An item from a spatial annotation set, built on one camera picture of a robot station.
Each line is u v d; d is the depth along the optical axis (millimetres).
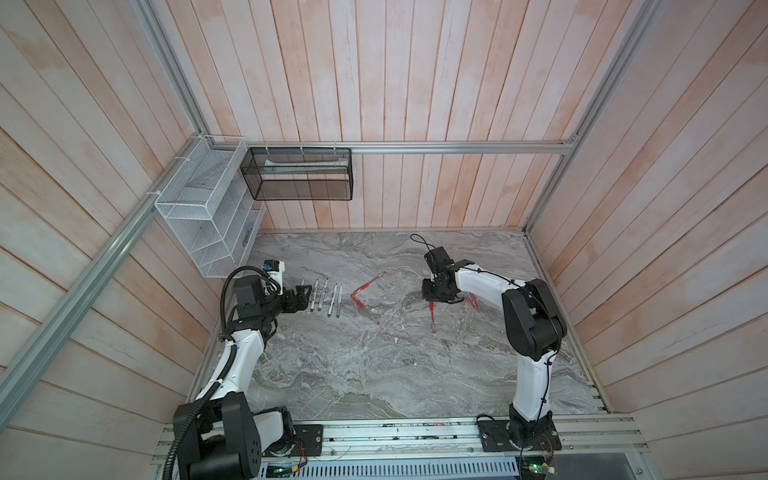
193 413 391
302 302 766
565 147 942
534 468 710
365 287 1040
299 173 1071
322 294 1010
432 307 981
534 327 530
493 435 731
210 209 691
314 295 1008
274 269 741
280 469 705
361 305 984
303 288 774
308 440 732
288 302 748
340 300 1002
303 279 1046
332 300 1000
